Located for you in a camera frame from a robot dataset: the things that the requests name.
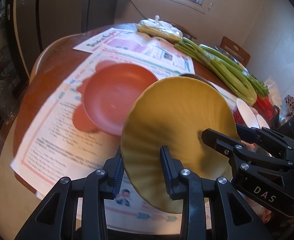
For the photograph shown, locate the red instant noodle bowl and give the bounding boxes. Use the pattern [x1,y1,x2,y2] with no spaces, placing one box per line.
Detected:
[232,99,260,128]

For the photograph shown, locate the yellow shell-shaped plate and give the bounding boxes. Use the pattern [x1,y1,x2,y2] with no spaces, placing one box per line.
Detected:
[121,76,238,213]

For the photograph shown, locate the orange plastic plate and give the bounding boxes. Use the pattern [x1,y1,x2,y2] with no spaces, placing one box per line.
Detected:
[73,60,158,136]

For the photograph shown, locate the metal pan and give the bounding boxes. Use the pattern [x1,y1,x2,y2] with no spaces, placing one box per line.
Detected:
[180,73,217,90]

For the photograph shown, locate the red tissue box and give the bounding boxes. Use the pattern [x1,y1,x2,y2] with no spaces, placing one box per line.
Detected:
[255,77,280,120]

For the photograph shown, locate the patterned cup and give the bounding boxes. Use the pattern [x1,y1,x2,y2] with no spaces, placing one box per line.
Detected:
[285,95,294,116]

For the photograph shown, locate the rear celery bunch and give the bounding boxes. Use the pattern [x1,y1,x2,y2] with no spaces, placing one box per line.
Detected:
[199,44,268,105]

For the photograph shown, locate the celery bunch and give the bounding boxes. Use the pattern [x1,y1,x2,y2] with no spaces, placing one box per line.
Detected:
[174,37,257,106]
[199,44,268,105]

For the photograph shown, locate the front celery bunch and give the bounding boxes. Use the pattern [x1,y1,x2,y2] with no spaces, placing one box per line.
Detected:
[174,37,257,106]

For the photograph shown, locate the large newspaper sheet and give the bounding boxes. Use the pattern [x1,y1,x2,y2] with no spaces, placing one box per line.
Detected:
[10,47,182,235]

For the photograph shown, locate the far metal bowl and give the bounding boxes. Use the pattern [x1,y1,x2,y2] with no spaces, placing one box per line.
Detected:
[215,46,239,64]

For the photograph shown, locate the wooden chair back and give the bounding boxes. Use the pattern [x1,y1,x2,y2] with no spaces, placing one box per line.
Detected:
[220,36,250,67]

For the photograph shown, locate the curved wooden chair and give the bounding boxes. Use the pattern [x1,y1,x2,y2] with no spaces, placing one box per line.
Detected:
[170,22,197,40]

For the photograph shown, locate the plastic bag of corn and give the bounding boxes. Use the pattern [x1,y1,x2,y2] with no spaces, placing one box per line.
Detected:
[137,15,183,43]

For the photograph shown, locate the far newspaper sheet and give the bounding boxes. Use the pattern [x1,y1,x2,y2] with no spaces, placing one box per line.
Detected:
[73,28,195,74]

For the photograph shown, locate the dark refrigerator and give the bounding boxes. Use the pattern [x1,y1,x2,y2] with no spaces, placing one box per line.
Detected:
[0,0,93,86]

